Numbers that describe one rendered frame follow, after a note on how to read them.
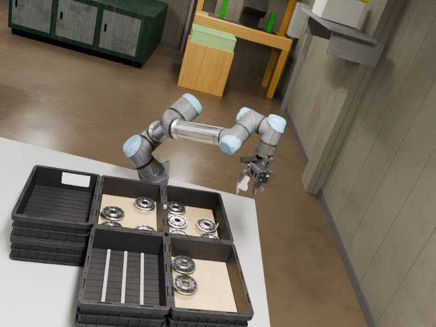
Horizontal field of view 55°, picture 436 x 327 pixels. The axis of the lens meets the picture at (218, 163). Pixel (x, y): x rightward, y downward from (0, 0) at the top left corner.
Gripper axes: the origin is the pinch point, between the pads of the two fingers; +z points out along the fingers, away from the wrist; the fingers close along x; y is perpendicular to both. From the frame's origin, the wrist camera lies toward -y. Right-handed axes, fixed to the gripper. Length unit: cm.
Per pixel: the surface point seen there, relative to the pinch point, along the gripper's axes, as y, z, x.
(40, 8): -600, 46, 2
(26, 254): -22, 46, -77
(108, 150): -245, 107, 29
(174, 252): 0.0, 31.3, -24.0
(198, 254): 3.3, 30.3, -14.2
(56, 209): -38, 36, -65
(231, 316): 42, 25, -21
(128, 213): -32, 33, -34
